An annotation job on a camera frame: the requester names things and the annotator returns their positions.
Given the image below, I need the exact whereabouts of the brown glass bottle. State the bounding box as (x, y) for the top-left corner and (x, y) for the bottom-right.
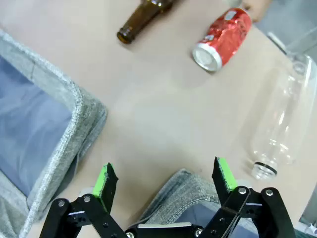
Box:
(116, 0), (179, 45)

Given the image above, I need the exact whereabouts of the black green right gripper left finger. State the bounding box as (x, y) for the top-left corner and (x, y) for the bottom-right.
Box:
(39, 162), (127, 238)

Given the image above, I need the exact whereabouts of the grey fabric basket can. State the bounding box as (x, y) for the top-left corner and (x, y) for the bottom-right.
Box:
(138, 168), (260, 238)

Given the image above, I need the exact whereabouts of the red soda can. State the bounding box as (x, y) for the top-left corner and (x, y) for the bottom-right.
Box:
(192, 7), (253, 72)

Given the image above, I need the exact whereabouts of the large clear plastic bottle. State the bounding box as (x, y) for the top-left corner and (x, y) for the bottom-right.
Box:
(247, 56), (313, 180)

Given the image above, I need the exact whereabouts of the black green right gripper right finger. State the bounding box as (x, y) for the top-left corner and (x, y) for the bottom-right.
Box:
(198, 156), (297, 238)

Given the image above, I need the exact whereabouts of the grey fabric basket plastic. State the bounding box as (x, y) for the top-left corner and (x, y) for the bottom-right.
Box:
(0, 28), (109, 238)

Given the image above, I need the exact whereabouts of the person left hand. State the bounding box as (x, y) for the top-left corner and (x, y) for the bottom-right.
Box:
(241, 0), (267, 23)

